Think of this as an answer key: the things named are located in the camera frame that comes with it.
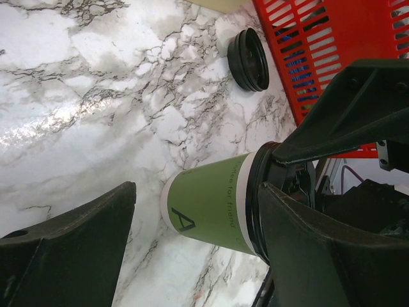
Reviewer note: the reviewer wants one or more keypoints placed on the red plastic basket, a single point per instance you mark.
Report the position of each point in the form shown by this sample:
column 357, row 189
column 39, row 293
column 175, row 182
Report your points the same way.
column 312, row 41

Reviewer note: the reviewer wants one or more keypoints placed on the beige paper takeout bag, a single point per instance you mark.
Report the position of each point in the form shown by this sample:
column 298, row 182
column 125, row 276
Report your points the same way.
column 223, row 6

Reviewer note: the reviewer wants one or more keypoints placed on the green paper coffee cup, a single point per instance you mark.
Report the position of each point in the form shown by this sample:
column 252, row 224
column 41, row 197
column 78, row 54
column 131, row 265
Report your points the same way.
column 207, row 203

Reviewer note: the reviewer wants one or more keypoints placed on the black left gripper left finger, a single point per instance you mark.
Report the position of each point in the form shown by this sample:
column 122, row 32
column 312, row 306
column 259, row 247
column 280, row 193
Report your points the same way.
column 73, row 259

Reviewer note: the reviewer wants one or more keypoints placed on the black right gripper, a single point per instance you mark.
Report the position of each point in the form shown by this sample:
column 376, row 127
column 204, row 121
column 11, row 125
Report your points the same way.
column 366, row 102

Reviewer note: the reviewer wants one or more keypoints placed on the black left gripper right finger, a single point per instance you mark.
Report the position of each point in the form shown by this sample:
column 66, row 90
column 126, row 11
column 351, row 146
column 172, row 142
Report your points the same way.
column 316, row 260

